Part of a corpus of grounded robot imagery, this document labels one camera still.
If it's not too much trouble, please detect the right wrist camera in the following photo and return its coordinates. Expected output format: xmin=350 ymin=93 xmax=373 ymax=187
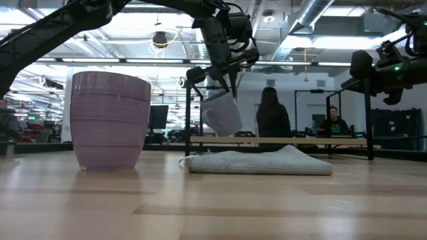
xmin=376 ymin=39 xmax=406 ymax=69

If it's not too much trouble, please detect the blue-grey mug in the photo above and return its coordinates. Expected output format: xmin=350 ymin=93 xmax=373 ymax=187
xmin=199 ymin=91 xmax=244 ymax=137

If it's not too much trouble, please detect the seated person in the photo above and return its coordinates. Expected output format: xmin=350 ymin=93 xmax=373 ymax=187
xmin=317 ymin=105 xmax=350 ymax=138

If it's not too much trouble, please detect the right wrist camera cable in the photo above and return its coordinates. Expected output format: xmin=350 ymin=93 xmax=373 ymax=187
xmin=368 ymin=6 xmax=427 ymax=57

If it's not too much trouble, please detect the yellow hanging cord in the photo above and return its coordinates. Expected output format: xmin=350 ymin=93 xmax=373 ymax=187
xmin=302 ymin=48 xmax=310 ymax=83

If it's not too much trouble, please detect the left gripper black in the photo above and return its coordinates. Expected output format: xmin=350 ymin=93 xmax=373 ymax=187
xmin=185 ymin=15 xmax=260 ymax=100

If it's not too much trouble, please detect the purple ribbed cup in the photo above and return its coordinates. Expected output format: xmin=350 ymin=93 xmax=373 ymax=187
xmin=69 ymin=71 xmax=153 ymax=173

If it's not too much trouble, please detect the black ceiling camera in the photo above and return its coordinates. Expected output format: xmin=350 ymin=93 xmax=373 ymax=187
xmin=152 ymin=31 xmax=169 ymax=48

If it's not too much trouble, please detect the silver slanted air duct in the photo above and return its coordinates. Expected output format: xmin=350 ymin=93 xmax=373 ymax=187
xmin=253 ymin=0 xmax=336 ymax=73

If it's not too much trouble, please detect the black background monitor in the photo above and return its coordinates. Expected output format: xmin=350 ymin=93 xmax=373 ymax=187
xmin=148 ymin=104 xmax=170 ymax=131

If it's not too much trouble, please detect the long LED light bar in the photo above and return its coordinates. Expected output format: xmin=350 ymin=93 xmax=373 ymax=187
xmin=36 ymin=57 xmax=352 ymax=67

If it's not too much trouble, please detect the black cabinet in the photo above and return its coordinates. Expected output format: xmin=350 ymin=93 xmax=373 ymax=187
xmin=370 ymin=107 xmax=423 ymax=151

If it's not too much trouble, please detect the grey folded towel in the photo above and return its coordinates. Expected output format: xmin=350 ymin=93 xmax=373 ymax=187
xmin=178 ymin=144 xmax=334 ymax=177

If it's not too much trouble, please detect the black table frame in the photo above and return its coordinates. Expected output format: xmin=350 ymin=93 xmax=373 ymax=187
xmin=0 ymin=141 xmax=427 ymax=163

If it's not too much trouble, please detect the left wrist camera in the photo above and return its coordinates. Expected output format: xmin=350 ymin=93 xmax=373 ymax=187
xmin=226 ymin=12 xmax=254 ymax=45

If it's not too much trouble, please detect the wooden shelf black metal frame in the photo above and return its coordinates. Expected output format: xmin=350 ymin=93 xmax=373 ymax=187
xmin=185 ymin=79 xmax=374 ymax=161

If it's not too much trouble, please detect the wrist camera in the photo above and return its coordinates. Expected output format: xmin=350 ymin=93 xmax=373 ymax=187
xmin=226 ymin=12 xmax=254 ymax=45
xmin=376 ymin=39 xmax=406 ymax=69

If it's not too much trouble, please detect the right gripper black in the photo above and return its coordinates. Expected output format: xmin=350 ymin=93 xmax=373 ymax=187
xmin=342 ymin=49 xmax=414 ymax=106

